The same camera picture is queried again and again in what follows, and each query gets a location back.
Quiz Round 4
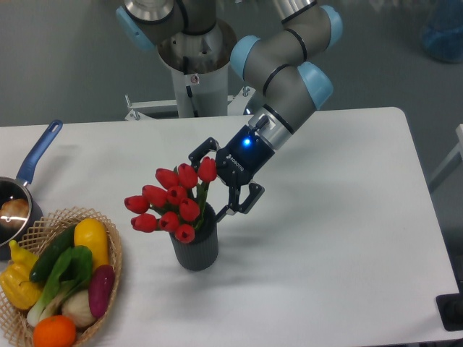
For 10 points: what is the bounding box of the black device at table edge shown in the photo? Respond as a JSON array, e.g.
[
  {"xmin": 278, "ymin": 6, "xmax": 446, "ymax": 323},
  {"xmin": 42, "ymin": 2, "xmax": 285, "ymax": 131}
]
[{"xmin": 436, "ymin": 293, "xmax": 462, "ymax": 331}]

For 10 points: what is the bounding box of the purple eggplant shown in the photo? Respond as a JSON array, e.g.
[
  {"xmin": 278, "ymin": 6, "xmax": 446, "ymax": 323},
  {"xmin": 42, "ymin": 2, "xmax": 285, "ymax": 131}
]
[{"xmin": 88, "ymin": 265, "xmax": 115, "ymax": 318}]

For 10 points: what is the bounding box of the orange fruit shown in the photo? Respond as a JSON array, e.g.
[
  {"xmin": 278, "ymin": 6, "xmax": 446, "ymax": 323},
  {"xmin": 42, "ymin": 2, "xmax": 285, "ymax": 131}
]
[{"xmin": 33, "ymin": 315, "xmax": 77, "ymax": 347}]

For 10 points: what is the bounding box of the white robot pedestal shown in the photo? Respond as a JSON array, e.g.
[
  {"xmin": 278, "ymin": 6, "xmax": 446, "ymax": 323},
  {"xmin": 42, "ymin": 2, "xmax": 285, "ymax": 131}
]
[{"xmin": 157, "ymin": 19, "xmax": 237, "ymax": 118}]

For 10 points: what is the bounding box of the beige garlic bulb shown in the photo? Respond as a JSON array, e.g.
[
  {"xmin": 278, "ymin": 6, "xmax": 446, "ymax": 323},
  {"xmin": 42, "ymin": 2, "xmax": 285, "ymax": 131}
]
[{"xmin": 61, "ymin": 289, "xmax": 96, "ymax": 328}]

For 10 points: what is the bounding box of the yellow squash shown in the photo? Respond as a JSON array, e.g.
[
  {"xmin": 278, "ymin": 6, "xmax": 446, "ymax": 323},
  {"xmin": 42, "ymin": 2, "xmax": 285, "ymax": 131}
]
[{"xmin": 74, "ymin": 218, "xmax": 109, "ymax": 271}]

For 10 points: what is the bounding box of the blue handled saucepan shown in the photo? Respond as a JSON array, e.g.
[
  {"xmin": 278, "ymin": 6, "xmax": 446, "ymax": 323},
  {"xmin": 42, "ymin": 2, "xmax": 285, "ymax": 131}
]
[{"xmin": 1, "ymin": 120, "xmax": 63, "ymax": 261}]

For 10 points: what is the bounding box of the blue translucent bag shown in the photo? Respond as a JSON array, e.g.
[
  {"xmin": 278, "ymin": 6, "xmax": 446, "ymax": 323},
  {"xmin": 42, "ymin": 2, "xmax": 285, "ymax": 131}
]
[{"xmin": 420, "ymin": 1, "xmax": 462, "ymax": 64}]

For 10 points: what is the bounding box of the red tulip bouquet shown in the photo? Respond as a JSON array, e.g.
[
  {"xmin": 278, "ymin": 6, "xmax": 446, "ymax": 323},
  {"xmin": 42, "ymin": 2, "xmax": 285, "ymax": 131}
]
[{"xmin": 124, "ymin": 157, "xmax": 217, "ymax": 244}]

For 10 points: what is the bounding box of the dark green cucumber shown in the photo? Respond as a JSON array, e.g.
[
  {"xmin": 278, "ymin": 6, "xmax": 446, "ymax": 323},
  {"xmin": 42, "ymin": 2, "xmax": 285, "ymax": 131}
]
[{"xmin": 29, "ymin": 224, "xmax": 77, "ymax": 283}]

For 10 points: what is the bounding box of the dark grey ribbed vase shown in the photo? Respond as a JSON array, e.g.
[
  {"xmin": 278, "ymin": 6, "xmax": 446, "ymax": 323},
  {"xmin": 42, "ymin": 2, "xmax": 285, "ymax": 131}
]
[{"xmin": 170, "ymin": 203, "xmax": 218, "ymax": 271}]

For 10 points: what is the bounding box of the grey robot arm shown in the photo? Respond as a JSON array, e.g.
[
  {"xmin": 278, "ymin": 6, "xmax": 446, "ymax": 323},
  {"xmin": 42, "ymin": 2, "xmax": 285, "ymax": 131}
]
[{"xmin": 116, "ymin": 1, "xmax": 343, "ymax": 219}]

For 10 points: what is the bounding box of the bread roll in saucepan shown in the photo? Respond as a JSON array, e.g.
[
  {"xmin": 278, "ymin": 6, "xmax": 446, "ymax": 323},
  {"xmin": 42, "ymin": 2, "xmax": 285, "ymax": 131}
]
[{"xmin": 1, "ymin": 198, "xmax": 30, "ymax": 230}]

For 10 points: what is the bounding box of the yellow bell pepper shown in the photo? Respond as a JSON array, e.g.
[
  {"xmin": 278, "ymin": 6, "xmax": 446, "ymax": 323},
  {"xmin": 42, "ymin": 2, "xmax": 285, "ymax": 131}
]
[{"xmin": 1, "ymin": 240, "xmax": 43, "ymax": 310}]

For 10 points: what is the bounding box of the white furniture leg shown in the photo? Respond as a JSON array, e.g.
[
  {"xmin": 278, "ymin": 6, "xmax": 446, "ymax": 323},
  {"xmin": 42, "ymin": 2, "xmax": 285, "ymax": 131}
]
[{"xmin": 428, "ymin": 124, "xmax": 462, "ymax": 194}]

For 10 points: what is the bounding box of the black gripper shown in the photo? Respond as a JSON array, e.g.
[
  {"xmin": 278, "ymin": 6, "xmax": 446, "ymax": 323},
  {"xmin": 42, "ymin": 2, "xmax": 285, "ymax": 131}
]
[{"xmin": 187, "ymin": 124, "xmax": 279, "ymax": 223}]

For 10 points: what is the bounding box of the green bok choy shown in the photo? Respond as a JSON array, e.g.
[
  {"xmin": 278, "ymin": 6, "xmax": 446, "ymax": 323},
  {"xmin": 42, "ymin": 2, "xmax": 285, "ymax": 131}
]
[{"xmin": 27, "ymin": 246, "xmax": 93, "ymax": 327}]

